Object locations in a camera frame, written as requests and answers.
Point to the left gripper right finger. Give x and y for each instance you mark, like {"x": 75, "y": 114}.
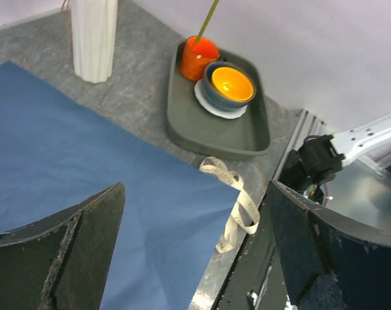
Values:
{"x": 329, "y": 261}

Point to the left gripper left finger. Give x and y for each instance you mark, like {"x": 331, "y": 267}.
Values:
{"x": 62, "y": 261}

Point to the cream ribbon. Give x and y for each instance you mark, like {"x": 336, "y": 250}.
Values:
{"x": 244, "y": 214}

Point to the blue wrapping paper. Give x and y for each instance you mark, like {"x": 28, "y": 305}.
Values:
{"x": 55, "y": 153}

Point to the yellow rose stem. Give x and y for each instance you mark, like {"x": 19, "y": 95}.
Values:
{"x": 206, "y": 21}

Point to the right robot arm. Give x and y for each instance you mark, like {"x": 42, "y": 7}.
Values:
{"x": 319, "y": 159}

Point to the white ribbed vase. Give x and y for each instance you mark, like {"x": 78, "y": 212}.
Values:
{"x": 93, "y": 38}

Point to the dark green tray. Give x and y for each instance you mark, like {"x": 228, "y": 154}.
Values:
{"x": 193, "y": 128}

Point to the orange bowl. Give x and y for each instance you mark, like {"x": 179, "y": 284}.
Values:
{"x": 226, "y": 86}

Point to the white plate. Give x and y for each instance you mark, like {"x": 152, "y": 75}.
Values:
{"x": 237, "y": 113}

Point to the orange cup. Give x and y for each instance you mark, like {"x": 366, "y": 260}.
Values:
{"x": 196, "y": 56}

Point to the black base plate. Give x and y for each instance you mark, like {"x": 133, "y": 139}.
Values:
{"x": 255, "y": 279}

